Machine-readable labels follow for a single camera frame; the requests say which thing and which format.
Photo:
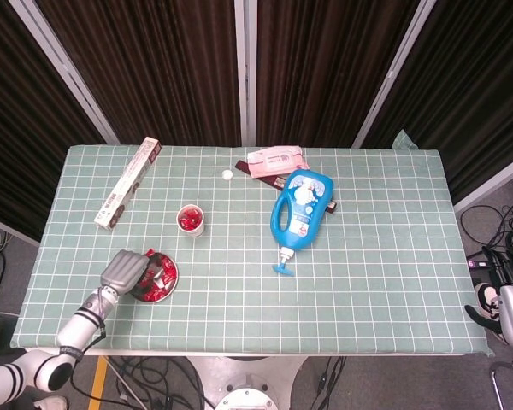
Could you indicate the silver black robot left hand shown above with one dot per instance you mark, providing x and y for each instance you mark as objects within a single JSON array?
[{"x": 124, "y": 273}]

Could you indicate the pink wet wipes pack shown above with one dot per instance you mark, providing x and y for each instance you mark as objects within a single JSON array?
[{"x": 273, "y": 160}]

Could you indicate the black power adapter cluster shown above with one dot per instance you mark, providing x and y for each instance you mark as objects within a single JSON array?
[{"x": 502, "y": 267}]

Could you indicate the red candy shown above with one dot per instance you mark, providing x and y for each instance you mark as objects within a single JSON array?
[
  {"x": 187, "y": 218},
  {"x": 196, "y": 220},
  {"x": 153, "y": 294},
  {"x": 169, "y": 270}
]

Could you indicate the long dark red box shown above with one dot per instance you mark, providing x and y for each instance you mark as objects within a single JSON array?
[{"x": 273, "y": 183}]

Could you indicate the dark brown pleated curtain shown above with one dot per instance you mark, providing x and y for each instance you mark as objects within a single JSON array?
[
  {"x": 17, "y": 128},
  {"x": 325, "y": 64},
  {"x": 154, "y": 64},
  {"x": 474, "y": 85}
]

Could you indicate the blue pump detergent bottle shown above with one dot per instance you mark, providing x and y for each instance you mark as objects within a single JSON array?
[{"x": 301, "y": 213}]

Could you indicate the long white wrap box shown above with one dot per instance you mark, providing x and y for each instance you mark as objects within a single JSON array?
[{"x": 126, "y": 183}]

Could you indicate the yellow floor tape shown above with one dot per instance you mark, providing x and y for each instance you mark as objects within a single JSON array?
[{"x": 98, "y": 384}]

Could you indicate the white metal table frame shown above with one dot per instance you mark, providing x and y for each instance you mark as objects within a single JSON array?
[{"x": 367, "y": 354}]

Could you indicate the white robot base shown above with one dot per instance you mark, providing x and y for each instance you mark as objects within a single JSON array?
[{"x": 248, "y": 380}]

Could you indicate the white metal frame post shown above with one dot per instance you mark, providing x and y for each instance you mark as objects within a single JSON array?
[
  {"x": 244, "y": 64},
  {"x": 395, "y": 64},
  {"x": 62, "y": 64}
]

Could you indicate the white paper cup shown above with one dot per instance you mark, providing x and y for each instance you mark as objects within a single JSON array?
[{"x": 194, "y": 233}]

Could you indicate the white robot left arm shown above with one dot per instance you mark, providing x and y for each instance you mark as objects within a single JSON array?
[{"x": 79, "y": 326}]

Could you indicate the small white bottle cap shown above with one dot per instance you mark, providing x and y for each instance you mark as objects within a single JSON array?
[{"x": 227, "y": 174}]

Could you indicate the grey metal bar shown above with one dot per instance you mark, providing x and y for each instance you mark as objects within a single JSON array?
[{"x": 498, "y": 384}]

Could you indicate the white shoe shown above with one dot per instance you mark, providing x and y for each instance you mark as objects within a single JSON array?
[{"x": 51, "y": 402}]

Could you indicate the round silver metal plate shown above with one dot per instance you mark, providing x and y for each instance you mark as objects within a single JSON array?
[{"x": 173, "y": 285}]

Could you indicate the green checked tablecloth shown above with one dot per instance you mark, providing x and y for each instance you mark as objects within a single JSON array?
[{"x": 325, "y": 277}]

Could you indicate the white metal frame rail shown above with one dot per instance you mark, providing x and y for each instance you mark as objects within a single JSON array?
[
  {"x": 496, "y": 183},
  {"x": 8, "y": 230}
]

